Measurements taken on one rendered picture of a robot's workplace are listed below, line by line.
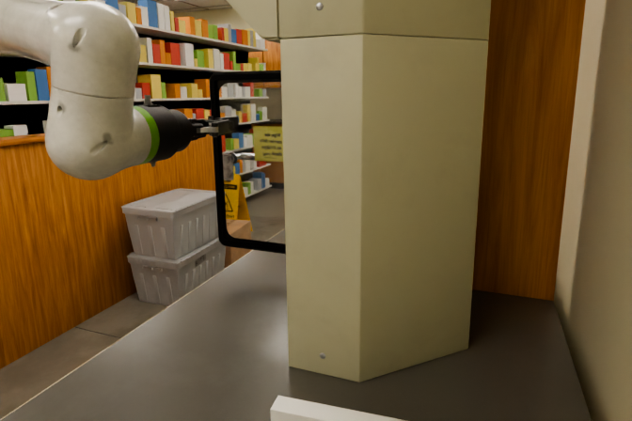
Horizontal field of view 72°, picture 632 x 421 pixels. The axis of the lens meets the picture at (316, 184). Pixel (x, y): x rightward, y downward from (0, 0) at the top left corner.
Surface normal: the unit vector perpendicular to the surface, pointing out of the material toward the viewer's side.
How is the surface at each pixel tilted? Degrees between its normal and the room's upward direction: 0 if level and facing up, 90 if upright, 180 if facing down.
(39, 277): 90
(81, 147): 93
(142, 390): 0
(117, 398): 0
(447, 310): 90
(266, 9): 90
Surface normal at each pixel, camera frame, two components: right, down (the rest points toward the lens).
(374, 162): 0.40, 0.18
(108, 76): 0.64, 0.41
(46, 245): 0.93, 0.06
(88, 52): 0.29, 0.42
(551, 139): -0.36, 0.19
